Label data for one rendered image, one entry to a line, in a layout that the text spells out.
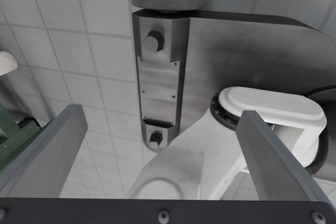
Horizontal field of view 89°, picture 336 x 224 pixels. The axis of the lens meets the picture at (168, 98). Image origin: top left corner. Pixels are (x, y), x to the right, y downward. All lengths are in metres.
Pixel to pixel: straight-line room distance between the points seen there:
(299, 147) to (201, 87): 0.27
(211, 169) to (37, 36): 0.91
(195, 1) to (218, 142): 0.33
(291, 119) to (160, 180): 0.28
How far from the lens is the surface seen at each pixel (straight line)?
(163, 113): 0.59
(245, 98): 0.40
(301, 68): 0.54
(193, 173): 0.26
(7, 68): 1.17
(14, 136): 1.40
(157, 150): 0.72
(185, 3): 0.45
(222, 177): 0.31
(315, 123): 0.42
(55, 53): 0.98
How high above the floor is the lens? 0.62
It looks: 53 degrees down
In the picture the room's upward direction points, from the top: 156 degrees counter-clockwise
